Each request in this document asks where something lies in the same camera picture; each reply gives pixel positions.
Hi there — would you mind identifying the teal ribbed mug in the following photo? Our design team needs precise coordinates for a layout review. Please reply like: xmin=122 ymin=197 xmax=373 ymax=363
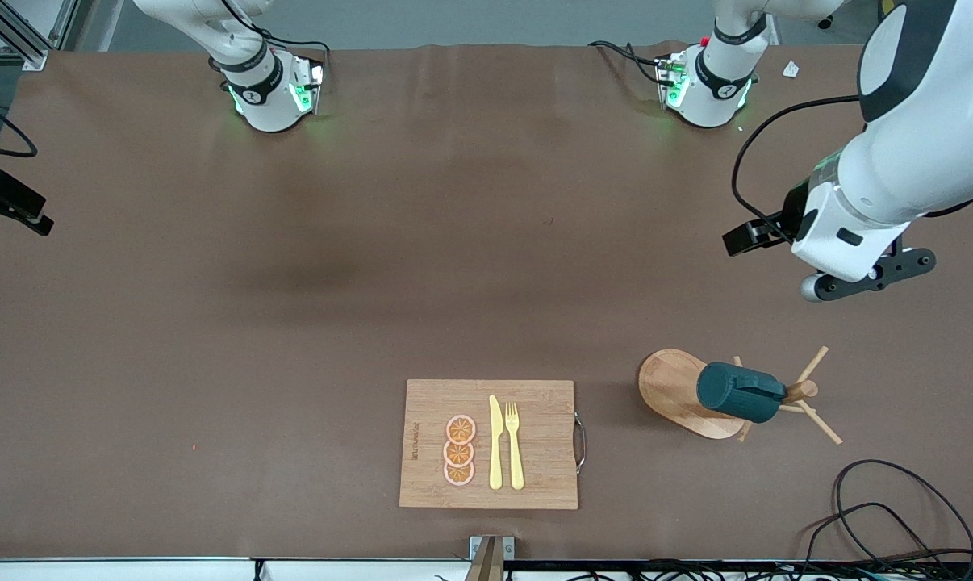
xmin=695 ymin=360 xmax=789 ymax=425

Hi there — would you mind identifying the wooden mug rack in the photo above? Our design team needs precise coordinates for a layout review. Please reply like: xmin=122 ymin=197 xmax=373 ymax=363
xmin=638 ymin=345 xmax=845 ymax=446

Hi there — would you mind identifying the wooden cutting board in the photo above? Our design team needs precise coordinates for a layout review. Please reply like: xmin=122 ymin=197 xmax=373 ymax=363
xmin=399 ymin=378 xmax=589 ymax=511

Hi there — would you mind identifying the yellow plastic fork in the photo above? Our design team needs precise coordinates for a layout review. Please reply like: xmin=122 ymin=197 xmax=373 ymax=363
xmin=503 ymin=400 xmax=527 ymax=491

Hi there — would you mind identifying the yellow plastic knife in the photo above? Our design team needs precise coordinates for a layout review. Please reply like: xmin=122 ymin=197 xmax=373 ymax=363
xmin=487 ymin=394 xmax=506 ymax=491

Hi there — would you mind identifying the brown table cover sheet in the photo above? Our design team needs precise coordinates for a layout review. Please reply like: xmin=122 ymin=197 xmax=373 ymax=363
xmin=0 ymin=40 xmax=973 ymax=562

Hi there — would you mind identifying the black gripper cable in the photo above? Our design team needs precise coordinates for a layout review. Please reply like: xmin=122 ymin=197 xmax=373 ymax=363
xmin=730 ymin=94 xmax=863 ymax=228

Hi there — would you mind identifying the grey metal bracket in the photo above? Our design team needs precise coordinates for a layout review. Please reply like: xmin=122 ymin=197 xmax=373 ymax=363
xmin=467 ymin=534 xmax=516 ymax=581

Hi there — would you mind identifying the black clamp mount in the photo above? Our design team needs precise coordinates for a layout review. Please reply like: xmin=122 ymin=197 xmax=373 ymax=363
xmin=0 ymin=167 xmax=56 ymax=237

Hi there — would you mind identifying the aluminium frame profile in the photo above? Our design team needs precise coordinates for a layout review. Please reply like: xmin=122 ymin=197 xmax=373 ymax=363
xmin=0 ymin=0 xmax=81 ymax=73

